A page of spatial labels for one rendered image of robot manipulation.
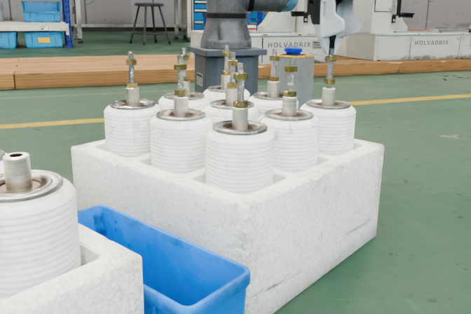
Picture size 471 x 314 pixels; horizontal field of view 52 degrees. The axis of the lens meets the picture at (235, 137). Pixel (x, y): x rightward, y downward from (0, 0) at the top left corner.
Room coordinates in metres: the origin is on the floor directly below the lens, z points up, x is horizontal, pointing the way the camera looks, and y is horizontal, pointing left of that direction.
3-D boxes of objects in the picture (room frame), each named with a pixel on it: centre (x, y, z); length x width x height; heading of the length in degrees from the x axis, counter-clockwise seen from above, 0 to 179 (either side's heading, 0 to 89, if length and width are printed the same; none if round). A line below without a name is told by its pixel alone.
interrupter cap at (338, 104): (0.83, -0.16, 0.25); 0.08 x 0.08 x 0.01
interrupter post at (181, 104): (0.72, 0.08, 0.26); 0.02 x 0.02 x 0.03
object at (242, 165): (0.65, -0.01, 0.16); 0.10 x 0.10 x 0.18
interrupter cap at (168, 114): (0.72, 0.08, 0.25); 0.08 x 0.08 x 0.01
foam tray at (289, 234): (0.81, 0.01, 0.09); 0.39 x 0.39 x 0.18; 49
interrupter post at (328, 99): (0.83, -0.16, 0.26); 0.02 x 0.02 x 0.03
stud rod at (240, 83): (0.65, -0.01, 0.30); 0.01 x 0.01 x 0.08
